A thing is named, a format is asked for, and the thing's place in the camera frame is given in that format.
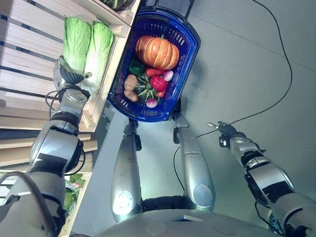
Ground red bell pepper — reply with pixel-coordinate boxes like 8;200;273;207
150;76;169;92

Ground dark green vegetable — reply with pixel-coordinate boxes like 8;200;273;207
100;0;135;12

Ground black basket handle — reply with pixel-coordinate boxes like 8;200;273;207
140;0;196;24

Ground blue plastic shopping basket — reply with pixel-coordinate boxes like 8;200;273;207
107;9;201;122

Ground green napa cabbage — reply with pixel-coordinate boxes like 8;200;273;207
80;20;115;95
62;16;92;75

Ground dark green striped squash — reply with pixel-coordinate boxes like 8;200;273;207
134;75;162;103

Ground silver robot left leg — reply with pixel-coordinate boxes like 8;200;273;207
110;121;143;223

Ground silver robot torso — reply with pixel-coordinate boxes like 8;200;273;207
93;195;279;237

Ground green bell pepper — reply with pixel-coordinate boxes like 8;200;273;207
129;58;146;76

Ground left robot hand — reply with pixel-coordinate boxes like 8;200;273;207
52;55;93;90

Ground orange carrot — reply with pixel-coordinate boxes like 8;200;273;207
145;68;165;78

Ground green leafy vegetables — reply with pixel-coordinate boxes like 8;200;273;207
63;173;86;217

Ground brown potato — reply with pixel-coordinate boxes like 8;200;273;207
123;74;138;91
123;90;139;103

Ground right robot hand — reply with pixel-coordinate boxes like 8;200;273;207
206;121;237;136

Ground orange pumpkin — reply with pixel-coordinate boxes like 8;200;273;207
135;34;180;70

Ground black floor cable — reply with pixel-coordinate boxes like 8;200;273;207
192;0;293;140

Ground wooden slatted shelf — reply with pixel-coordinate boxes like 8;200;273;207
0;0;141;237

